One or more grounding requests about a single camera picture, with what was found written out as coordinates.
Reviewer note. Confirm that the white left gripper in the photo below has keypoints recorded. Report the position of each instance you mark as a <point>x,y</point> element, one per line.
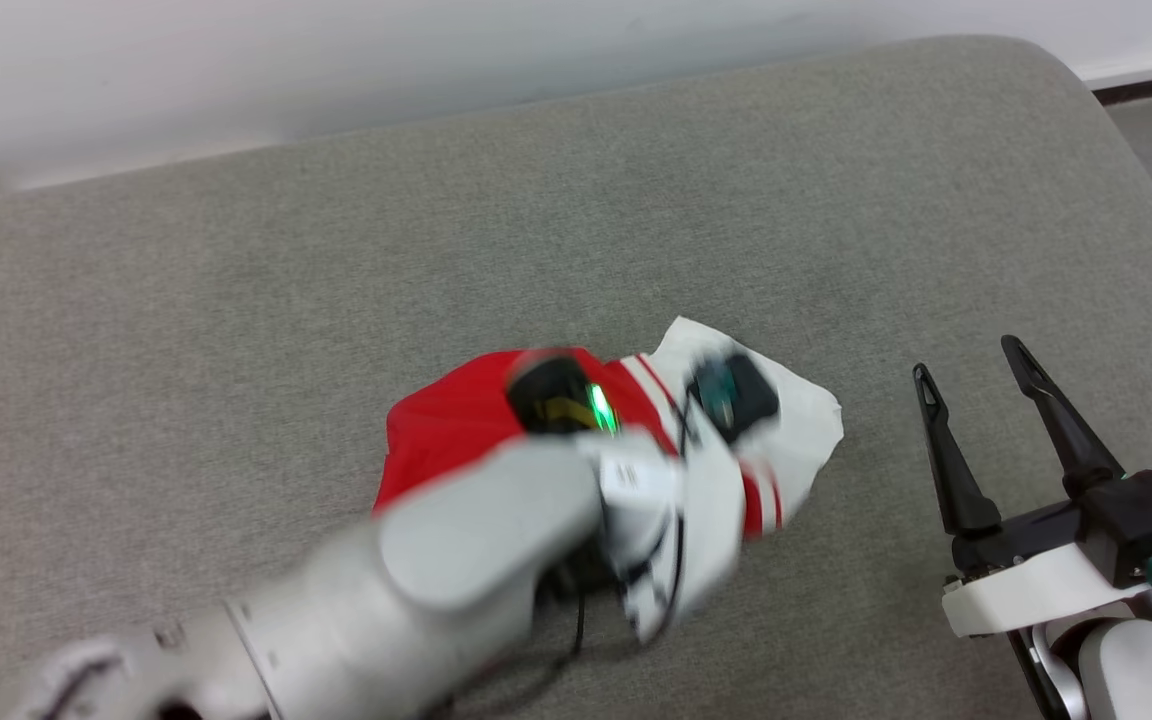
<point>696,520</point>

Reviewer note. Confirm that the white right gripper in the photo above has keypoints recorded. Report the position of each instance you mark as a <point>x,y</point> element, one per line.
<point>1036,590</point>

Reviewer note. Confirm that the red and white basketball jersey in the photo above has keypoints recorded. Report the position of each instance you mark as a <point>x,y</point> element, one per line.
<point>446,420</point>

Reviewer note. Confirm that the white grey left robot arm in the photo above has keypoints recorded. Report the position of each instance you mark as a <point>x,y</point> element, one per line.
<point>336,620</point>

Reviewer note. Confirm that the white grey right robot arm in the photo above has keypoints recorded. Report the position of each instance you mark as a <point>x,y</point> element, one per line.
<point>1136,670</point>

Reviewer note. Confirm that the grey fabric sofa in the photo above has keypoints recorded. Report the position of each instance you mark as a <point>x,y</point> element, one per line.
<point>236,300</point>

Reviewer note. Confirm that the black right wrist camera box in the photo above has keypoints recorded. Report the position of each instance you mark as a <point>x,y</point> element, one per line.
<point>1141,520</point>

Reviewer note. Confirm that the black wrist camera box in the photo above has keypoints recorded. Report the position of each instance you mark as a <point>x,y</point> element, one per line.
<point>1141,520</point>
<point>754,400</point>

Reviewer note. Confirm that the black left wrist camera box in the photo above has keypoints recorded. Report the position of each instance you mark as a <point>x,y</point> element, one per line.
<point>754,400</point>

